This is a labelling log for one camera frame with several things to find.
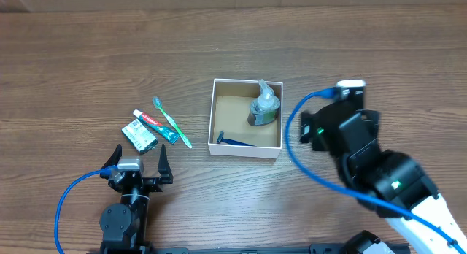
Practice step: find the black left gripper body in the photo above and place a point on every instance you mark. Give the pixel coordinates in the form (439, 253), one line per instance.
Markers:
(147, 182)

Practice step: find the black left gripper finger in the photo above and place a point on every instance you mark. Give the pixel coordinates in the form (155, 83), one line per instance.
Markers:
(114, 158)
(166, 176)

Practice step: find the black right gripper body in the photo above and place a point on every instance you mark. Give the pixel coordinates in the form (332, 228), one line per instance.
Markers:
(306, 126)

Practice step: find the green white soap bar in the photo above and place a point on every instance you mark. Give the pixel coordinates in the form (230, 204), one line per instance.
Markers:
(139, 136)

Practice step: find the Colgate toothpaste tube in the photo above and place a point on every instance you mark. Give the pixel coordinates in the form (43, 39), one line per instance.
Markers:
(164, 131)

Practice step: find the blue disposable razor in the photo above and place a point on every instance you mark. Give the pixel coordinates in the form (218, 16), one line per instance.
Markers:
(222, 139)

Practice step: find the clear soap pump bottle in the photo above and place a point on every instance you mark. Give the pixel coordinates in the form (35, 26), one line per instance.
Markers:
(263, 109)

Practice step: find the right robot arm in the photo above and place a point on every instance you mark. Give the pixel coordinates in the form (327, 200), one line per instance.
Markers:
(389, 183)

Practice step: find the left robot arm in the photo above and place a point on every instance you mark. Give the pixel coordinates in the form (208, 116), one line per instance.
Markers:
(124, 224)

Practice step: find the green toothbrush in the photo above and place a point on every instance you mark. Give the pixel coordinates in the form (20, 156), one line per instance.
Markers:
(158, 104)

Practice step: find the white cardboard box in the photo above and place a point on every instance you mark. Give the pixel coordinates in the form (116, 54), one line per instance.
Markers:
(230, 108)

